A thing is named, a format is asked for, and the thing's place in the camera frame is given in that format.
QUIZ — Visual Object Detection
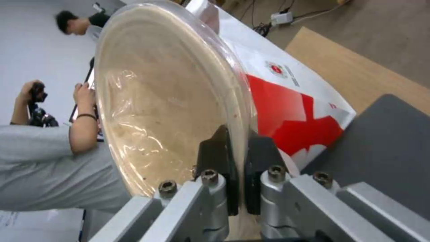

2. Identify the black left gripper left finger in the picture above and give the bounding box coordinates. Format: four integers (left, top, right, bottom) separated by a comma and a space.
89, 125, 242, 242

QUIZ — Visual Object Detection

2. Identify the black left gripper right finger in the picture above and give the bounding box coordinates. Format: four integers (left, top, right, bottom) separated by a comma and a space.
244, 135, 430, 242

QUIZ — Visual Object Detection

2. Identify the person in dark shirt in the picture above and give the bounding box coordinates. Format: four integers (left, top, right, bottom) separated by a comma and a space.
55, 9, 112, 36

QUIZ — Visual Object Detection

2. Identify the black-edged tablet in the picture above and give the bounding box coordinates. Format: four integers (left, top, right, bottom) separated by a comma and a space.
69, 56, 100, 124

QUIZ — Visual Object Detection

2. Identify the white and red takeout bag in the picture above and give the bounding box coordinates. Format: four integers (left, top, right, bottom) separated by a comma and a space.
183, 0, 357, 177

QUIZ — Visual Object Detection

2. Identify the black handheld controller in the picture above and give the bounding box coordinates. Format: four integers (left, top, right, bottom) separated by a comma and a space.
26, 83, 60, 127

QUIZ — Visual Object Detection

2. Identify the black cable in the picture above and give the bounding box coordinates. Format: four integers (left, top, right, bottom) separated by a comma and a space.
231, 0, 294, 38

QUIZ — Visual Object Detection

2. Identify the person in grey shirt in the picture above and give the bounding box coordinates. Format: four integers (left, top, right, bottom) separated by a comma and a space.
0, 80, 135, 212

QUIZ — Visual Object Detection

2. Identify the dark grey flat panel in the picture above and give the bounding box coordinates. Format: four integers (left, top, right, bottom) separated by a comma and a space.
298, 93, 430, 224

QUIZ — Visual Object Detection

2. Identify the white cable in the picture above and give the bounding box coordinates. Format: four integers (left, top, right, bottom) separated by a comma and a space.
291, 0, 351, 20

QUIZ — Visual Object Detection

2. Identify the white printed paper sheet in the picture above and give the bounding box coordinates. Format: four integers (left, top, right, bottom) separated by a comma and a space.
0, 208, 85, 242

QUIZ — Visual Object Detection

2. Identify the white power strip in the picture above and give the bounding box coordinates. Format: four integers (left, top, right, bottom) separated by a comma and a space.
270, 11, 295, 26

